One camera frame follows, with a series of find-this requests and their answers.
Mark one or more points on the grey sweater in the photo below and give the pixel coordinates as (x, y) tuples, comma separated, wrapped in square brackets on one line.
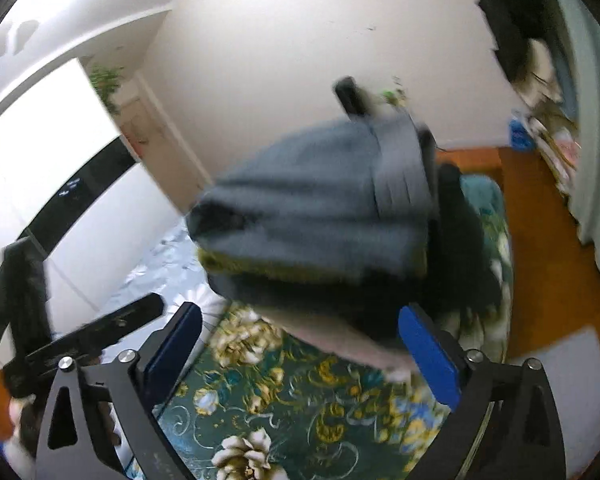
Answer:
[(305, 200)]

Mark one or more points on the black coat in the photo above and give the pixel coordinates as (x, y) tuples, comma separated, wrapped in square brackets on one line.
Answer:
[(515, 20)]

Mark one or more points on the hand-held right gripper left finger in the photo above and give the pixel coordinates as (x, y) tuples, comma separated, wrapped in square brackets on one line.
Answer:
[(172, 355)]

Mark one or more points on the pile of assorted household clutter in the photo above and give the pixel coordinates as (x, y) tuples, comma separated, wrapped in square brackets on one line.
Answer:
[(555, 130)]

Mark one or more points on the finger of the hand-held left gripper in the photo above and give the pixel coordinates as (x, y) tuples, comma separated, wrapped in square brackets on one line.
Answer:
[(115, 322)]

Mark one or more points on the pale green curtain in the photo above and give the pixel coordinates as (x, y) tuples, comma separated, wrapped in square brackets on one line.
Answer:
[(595, 160)]

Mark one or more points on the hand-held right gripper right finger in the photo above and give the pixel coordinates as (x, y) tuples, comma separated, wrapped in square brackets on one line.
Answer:
[(430, 355)]

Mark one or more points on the teal floral blanket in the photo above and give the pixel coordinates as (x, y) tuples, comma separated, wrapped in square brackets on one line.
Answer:
[(290, 410)]

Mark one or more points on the blue plastic bag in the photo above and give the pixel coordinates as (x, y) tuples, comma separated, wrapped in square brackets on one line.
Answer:
[(522, 132)]

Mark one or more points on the light blue floral quilt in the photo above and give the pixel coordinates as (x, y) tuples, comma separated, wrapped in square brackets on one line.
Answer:
[(180, 270)]

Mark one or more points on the white wardrobe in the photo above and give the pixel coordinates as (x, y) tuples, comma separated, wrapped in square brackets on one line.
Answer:
[(55, 150)]

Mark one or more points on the small green leafy sprig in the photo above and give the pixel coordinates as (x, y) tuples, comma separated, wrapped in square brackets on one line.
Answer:
[(392, 95)]

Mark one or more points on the olive yellow folded garment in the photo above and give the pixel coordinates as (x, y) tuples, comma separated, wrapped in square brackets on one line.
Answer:
[(280, 266)]

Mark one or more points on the black device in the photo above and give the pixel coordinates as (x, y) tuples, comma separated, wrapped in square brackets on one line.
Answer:
[(350, 95)]

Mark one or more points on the green plant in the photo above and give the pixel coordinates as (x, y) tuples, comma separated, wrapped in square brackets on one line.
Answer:
[(105, 80)]

